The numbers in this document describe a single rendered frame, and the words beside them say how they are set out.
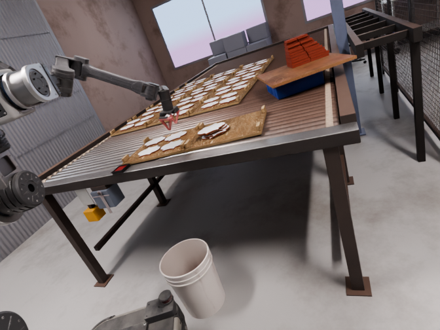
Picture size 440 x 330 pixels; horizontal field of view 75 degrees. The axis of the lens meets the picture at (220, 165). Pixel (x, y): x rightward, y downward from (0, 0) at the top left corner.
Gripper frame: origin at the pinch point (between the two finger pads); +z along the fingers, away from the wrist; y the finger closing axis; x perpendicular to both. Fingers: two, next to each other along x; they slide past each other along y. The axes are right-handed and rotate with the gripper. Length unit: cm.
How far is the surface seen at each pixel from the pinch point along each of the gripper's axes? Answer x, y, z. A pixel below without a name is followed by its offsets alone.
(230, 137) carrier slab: -33.8, -9.5, 5.4
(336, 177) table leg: -81, -26, 20
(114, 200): 41, -17, 38
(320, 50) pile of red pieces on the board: -82, 73, -17
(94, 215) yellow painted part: 60, -17, 49
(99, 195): 48, -19, 33
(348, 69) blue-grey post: -114, 168, 19
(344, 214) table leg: -85, -26, 39
